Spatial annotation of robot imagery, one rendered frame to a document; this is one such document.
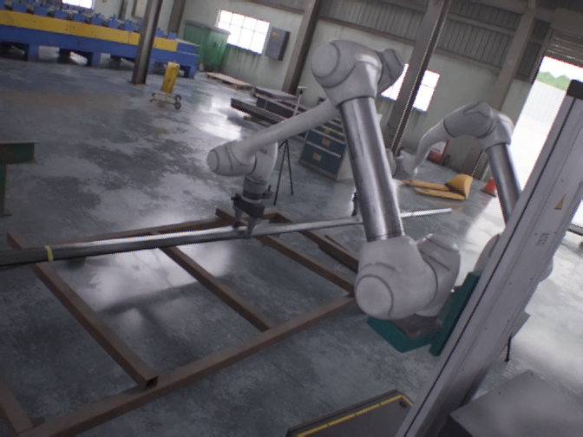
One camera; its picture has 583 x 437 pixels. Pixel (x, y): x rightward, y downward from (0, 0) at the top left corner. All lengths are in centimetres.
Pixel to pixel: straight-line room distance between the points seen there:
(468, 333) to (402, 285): 38
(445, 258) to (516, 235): 20
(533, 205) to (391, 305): 47
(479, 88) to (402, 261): 1075
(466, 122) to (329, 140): 485
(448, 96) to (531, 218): 1071
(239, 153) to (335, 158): 515
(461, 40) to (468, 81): 108
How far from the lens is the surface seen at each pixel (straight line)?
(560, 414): 177
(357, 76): 126
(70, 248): 149
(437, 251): 134
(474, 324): 145
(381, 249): 118
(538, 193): 134
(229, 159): 158
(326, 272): 305
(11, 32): 1023
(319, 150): 682
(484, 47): 1219
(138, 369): 190
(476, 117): 199
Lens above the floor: 164
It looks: 21 degrees down
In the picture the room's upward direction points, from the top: 18 degrees clockwise
